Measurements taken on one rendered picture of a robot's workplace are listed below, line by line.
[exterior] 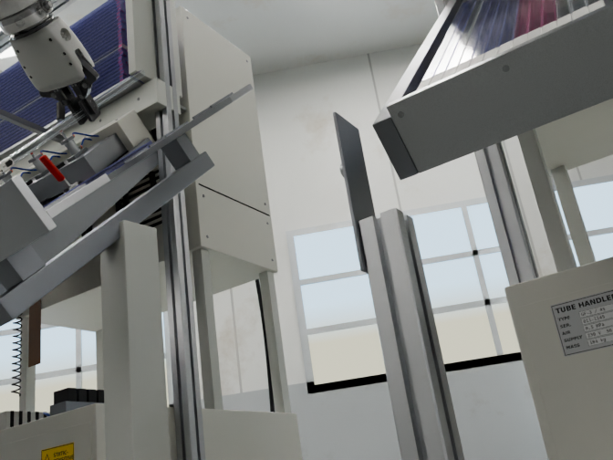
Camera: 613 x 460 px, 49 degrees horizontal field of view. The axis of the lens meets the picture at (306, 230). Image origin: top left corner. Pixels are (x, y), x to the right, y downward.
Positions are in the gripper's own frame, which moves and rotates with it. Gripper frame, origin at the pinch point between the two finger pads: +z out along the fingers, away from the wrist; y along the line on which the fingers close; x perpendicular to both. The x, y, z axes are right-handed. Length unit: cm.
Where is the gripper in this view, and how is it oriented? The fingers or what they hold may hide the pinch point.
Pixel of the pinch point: (84, 109)
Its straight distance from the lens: 123.2
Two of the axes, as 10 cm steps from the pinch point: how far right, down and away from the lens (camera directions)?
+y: -9.1, 1.7, 3.7
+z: 3.6, 7.6, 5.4
